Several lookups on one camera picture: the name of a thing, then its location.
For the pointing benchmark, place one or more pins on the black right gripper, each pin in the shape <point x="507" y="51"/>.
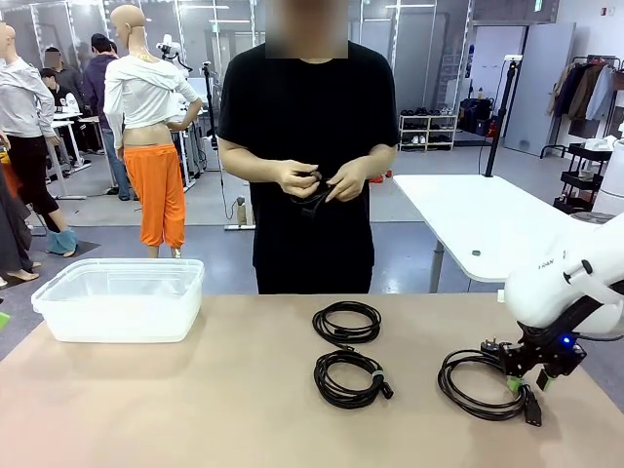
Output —
<point x="541" y="353"/>

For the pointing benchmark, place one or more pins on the person's left forearm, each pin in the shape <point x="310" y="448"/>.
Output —
<point x="380" y="158"/>

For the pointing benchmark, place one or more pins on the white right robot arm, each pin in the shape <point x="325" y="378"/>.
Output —
<point x="546" y="292"/>

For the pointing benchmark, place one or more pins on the person's right forearm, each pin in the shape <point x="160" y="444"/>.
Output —
<point x="244" y="166"/>

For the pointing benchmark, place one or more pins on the person's left hand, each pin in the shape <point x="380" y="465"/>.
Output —
<point x="348" y="185"/>

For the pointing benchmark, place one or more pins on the person's right hand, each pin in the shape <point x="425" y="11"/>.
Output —
<point x="297" y="178"/>

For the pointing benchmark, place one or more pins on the mannequin with dark skirt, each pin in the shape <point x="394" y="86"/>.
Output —
<point x="10" y="234"/>

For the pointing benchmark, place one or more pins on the teal shoe cover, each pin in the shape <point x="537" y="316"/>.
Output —
<point x="62" y="242"/>

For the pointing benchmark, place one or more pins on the translucent white plastic bin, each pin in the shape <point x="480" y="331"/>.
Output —
<point x="117" y="322"/>

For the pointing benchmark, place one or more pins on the black leggings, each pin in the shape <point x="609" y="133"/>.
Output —
<point x="31" y="170"/>

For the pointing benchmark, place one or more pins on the white table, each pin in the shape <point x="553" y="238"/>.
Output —
<point x="487" y="219"/>

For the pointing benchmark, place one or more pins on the orange trousers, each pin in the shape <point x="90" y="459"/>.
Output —
<point x="156" y="195"/>

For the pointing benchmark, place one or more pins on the black trolley cart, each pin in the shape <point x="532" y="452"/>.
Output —
<point x="580" y="180"/>

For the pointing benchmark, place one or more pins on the white background desk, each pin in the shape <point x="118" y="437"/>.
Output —
<point x="68" y="120"/>

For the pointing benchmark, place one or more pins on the grey long-sleeve shirt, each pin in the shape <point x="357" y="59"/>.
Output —
<point x="19" y="97"/>

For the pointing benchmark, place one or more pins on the seated person black white jacket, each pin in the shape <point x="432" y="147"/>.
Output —
<point x="61" y="97"/>

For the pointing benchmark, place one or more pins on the person in dark jacket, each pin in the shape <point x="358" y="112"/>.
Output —
<point x="68" y="78"/>

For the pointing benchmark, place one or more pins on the orange floor object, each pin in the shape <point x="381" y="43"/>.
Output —
<point x="378" y="179"/>

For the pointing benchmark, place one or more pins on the person in purple hoodie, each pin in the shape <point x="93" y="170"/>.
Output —
<point x="97" y="83"/>

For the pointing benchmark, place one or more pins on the beige cylindrical floor object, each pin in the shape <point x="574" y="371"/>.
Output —
<point x="240" y="209"/>

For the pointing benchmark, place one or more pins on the white long-sleeve shirt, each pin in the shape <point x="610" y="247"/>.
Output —
<point x="141" y="92"/>

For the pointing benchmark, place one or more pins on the black bags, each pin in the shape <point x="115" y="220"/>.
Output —
<point x="470" y="117"/>

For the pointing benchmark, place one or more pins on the white shoe rack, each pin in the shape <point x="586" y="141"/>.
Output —
<point x="428" y="129"/>

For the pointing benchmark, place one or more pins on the pale mannequin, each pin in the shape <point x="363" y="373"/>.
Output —
<point x="6" y="44"/>

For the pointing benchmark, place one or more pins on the grey partition panel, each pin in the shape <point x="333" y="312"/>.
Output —
<point x="541" y="97"/>

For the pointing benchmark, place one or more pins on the clothes rack with coats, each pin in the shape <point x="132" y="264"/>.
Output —
<point x="580" y="92"/>

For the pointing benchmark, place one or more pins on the black tripod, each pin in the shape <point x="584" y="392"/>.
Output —
<point x="210" y="107"/>

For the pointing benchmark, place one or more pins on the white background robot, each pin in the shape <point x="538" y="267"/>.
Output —
<point x="168" y="49"/>

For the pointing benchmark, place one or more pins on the tan mannequin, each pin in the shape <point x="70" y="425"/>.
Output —
<point x="128" y="22"/>

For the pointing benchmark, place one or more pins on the person in black t-shirt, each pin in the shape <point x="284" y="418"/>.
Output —
<point x="302" y="112"/>

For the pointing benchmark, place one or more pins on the black camera pole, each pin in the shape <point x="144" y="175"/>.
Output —
<point x="502" y="112"/>

